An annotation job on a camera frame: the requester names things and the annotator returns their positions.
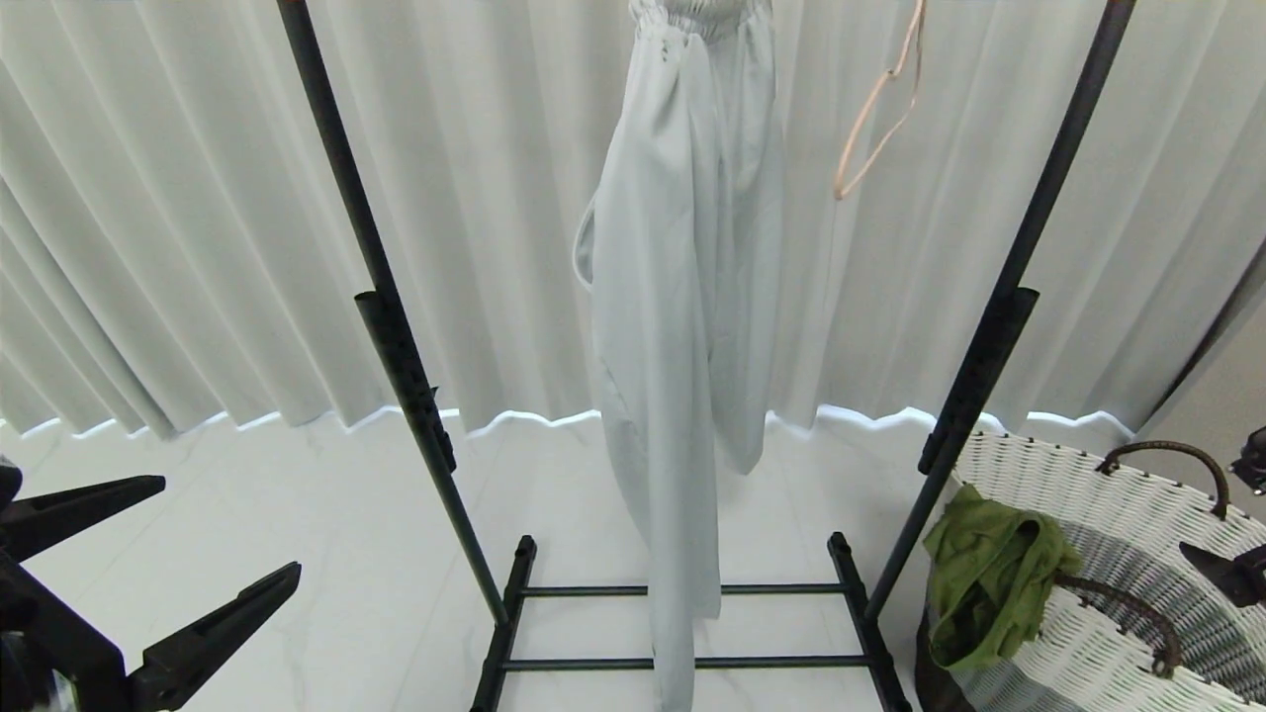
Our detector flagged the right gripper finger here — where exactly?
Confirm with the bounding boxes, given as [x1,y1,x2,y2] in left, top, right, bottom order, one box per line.
[1179,542,1266,608]

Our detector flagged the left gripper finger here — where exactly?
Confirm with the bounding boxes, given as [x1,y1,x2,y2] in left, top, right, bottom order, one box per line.
[0,475,167,563]
[127,562,303,712]

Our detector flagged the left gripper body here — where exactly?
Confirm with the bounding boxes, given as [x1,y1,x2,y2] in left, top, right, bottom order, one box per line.
[0,549,135,712]

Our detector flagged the green garment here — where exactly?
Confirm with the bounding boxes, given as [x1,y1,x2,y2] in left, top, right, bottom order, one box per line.
[923,483,1084,673]

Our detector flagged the pink clothes hanger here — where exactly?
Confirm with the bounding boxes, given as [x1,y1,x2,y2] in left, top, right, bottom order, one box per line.
[834,0,928,202]

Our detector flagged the pale grey shorts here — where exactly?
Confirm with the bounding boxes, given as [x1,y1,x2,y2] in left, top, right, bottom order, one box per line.
[574,0,787,712]

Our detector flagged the white laundry basket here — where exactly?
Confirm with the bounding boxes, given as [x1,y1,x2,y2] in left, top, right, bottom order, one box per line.
[915,430,1266,712]

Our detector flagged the black clothes rack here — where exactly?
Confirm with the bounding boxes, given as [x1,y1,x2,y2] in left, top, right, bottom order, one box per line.
[275,0,1138,712]

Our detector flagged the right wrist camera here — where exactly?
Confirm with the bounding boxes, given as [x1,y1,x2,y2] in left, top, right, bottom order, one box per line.
[1229,425,1266,495]

